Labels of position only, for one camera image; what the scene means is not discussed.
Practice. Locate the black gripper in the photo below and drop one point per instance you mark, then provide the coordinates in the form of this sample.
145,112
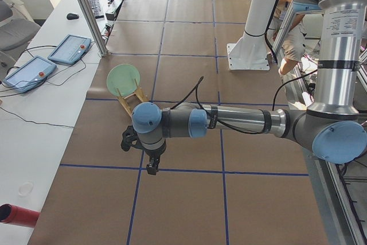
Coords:
153,154

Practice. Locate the light green plate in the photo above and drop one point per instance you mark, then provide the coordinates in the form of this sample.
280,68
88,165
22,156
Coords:
123,80

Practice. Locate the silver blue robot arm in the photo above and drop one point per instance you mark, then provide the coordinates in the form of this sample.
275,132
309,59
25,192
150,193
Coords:
329,126

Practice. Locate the wooden plate rack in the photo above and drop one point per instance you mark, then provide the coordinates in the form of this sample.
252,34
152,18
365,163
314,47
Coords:
130,101

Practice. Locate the brown paper table cover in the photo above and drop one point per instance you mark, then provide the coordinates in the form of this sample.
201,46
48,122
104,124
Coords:
224,188

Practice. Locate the far blue teach pendant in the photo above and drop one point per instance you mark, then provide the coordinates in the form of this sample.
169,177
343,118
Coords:
70,49

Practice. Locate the blue teach pendant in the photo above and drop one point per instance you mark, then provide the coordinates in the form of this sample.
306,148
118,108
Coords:
31,74
70,49

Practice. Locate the power strip with plugs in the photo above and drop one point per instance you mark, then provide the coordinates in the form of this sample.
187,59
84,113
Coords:
107,30

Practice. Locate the red cylinder tube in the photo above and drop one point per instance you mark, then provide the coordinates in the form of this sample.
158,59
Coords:
15,215

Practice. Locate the near blue teach pendant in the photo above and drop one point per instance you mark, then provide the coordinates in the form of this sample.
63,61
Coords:
31,74

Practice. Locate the black computer mouse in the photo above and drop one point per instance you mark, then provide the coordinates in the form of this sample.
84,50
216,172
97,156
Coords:
72,16

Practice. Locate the black computer keyboard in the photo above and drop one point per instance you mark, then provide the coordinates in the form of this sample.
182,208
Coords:
96,8

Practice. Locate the person in beige shorts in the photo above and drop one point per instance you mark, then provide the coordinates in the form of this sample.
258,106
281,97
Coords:
293,44

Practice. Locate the grey office chair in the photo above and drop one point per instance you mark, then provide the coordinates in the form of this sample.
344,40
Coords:
16,34

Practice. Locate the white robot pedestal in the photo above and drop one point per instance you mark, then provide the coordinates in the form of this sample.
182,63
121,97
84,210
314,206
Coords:
250,52

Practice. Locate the aluminium frame post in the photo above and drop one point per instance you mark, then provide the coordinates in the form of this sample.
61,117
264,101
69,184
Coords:
93,26

